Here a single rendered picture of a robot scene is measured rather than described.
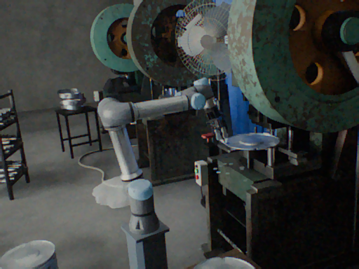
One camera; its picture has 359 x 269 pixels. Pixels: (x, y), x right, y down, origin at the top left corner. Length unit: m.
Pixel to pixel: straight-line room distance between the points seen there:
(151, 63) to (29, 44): 5.36
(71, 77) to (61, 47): 0.64
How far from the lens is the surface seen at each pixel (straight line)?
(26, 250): 2.37
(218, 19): 2.70
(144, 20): 3.11
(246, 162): 2.02
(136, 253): 1.91
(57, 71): 8.30
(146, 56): 3.11
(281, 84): 1.49
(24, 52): 8.27
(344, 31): 1.58
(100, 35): 4.77
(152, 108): 1.71
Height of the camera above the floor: 1.38
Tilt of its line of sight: 16 degrees down
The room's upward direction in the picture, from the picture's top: 4 degrees counter-clockwise
